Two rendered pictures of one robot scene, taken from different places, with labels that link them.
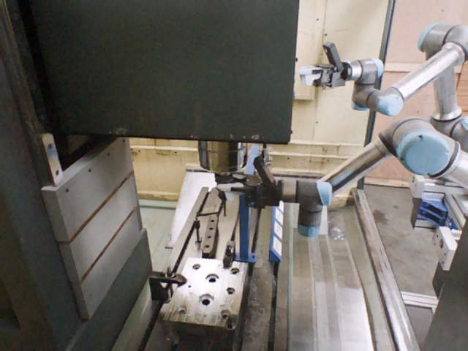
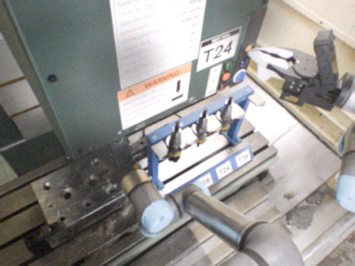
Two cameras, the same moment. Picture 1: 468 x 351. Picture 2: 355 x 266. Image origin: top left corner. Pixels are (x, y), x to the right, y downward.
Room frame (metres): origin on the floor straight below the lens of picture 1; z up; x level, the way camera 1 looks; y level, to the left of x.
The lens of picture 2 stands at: (0.80, -0.47, 2.04)
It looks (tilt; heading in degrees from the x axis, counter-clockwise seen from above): 54 degrees down; 42
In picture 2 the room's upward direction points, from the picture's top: 6 degrees clockwise
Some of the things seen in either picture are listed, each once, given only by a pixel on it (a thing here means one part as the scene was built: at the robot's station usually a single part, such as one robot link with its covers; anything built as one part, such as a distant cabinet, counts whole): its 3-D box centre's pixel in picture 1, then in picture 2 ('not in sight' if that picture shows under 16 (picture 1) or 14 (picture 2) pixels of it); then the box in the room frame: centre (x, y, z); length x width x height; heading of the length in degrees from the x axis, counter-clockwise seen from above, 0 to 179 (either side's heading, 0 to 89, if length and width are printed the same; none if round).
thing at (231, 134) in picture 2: not in sight; (238, 117); (1.60, -0.10, 1.05); 0.10 x 0.05 x 0.30; 81
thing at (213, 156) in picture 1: (222, 145); not in sight; (1.02, 0.04, 1.47); 0.16 x 0.16 x 0.12
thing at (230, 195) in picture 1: (229, 192); not in sight; (0.99, 0.02, 1.32); 0.09 x 0.03 x 0.06; 95
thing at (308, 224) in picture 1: (309, 216); (156, 216); (1.00, -0.25, 1.22); 0.11 x 0.08 x 0.11; 168
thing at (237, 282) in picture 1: (209, 293); (80, 190); (0.91, 0.10, 0.97); 0.29 x 0.23 x 0.05; 171
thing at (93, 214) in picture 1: (105, 219); (58, 79); (1.09, 0.48, 1.16); 0.48 x 0.05 x 0.51; 171
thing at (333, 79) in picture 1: (330, 74); (313, 83); (1.34, -0.35, 1.62); 0.12 x 0.08 x 0.09; 112
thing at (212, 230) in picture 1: (210, 238); (147, 143); (1.26, 0.11, 0.93); 0.26 x 0.05 x 0.06; 176
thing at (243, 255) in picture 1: (244, 229); (152, 163); (1.17, -0.03, 1.05); 0.10 x 0.05 x 0.30; 81
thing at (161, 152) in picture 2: not in sight; (161, 151); (1.16, -0.09, 1.21); 0.07 x 0.05 x 0.01; 81
